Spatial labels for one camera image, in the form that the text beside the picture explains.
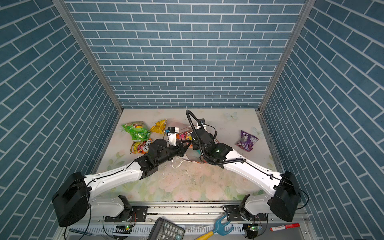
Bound red white paper gift bag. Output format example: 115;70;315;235
171;127;206;169

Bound black calculator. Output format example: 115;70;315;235
147;218;185;240

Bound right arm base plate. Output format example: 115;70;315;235
223;205;268;222

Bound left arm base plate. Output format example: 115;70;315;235
104;206;149;223

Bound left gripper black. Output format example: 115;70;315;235
154;139;192;167

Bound yellow snack packet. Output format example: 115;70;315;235
151;119;167;135

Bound red white marker pen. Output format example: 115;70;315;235
270;223;300;232

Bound purple snack packet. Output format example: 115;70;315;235
236;130;259;152

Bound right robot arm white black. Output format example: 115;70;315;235
192;129;301;222

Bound orange colourful snack packet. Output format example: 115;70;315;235
130;139;153;154

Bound teal pink snack packet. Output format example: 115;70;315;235
177;132;192;141

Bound aluminium front rail frame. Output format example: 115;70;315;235
54;202;316;240

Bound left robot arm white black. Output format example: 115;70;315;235
52;139;192;227

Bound blue yellow clamp tool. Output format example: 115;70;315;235
196;215;234;240

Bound green snack packet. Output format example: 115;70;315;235
122;122;151;142

